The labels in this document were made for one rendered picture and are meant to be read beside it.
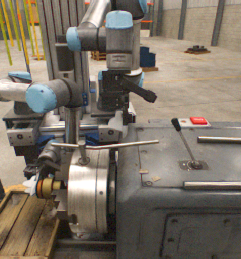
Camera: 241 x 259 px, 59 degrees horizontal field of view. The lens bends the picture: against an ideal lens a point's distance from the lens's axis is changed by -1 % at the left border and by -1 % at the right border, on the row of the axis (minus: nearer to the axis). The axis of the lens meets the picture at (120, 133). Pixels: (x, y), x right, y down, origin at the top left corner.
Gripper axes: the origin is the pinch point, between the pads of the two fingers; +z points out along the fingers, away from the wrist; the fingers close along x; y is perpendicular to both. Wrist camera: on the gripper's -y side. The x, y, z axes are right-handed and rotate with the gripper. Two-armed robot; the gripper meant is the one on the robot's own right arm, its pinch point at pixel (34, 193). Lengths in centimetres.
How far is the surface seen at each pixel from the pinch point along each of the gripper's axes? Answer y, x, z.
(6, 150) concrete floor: 132, -108, -194
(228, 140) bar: -71, 19, -8
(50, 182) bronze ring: -6.5, 4.2, -1.3
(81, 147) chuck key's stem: -20.3, 22.3, 2.9
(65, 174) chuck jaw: -11.2, 5.5, -4.5
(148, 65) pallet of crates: -119, -88, -720
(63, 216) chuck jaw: -13.5, 0.0, 10.4
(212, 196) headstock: -56, 16, 17
